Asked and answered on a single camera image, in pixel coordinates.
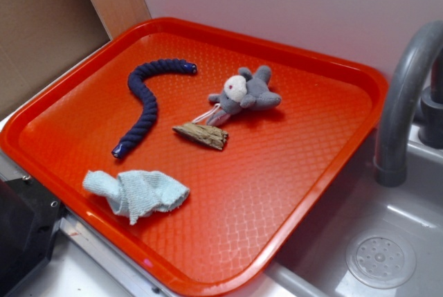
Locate light blue cloth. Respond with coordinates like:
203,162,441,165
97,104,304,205
82,170,190,225

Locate grey plastic sink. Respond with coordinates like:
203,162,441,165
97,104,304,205
266,123,443,297

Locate dark blue rope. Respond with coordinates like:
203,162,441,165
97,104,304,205
111,58,198,160

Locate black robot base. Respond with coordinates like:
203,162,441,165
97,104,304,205
1,176,64,296

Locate grey toy faucet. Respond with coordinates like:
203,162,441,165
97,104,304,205
374,20,442,187

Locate grey plush toy animal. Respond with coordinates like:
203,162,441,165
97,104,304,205
192,65,282,127

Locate dark grey faucet handle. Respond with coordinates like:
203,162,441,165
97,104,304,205
419,51,442,150

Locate orange plastic tray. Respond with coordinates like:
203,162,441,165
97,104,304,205
1,18,388,296

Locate brown wood piece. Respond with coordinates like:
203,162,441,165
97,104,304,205
172,123,228,150

